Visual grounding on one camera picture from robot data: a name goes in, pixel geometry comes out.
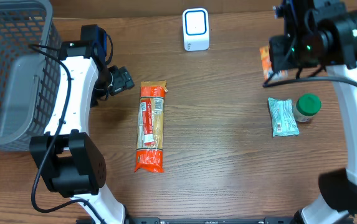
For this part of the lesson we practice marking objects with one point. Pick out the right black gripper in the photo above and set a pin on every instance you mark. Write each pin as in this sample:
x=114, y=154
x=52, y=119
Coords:
x=280, y=51

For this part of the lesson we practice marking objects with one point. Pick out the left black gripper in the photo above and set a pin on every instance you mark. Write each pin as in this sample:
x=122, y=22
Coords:
x=123, y=81

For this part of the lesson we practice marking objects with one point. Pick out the small orange snack box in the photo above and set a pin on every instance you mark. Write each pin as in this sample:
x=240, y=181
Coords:
x=267, y=66

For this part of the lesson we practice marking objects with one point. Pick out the orange spaghetti packet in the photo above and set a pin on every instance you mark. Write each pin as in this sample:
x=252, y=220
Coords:
x=149, y=147

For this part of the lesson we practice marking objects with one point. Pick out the green lid jar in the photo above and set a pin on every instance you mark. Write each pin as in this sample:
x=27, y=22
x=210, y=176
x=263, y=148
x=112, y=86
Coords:
x=306, y=107

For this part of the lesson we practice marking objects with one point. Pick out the teal wet wipes pack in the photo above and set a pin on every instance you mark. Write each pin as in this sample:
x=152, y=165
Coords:
x=282, y=118

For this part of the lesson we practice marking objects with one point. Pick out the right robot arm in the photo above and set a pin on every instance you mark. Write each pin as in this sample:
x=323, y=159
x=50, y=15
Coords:
x=323, y=35

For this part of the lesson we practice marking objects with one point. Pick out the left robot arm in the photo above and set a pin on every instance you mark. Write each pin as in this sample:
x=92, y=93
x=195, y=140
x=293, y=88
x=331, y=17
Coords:
x=71, y=169

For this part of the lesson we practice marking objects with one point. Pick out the white barcode scanner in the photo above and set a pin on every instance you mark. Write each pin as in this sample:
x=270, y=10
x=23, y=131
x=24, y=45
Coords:
x=196, y=35

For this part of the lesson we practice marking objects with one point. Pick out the grey plastic mesh basket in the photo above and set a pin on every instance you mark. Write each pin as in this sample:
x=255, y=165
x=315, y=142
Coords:
x=29, y=77

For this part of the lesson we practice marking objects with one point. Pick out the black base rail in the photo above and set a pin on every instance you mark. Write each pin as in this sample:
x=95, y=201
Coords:
x=266, y=220

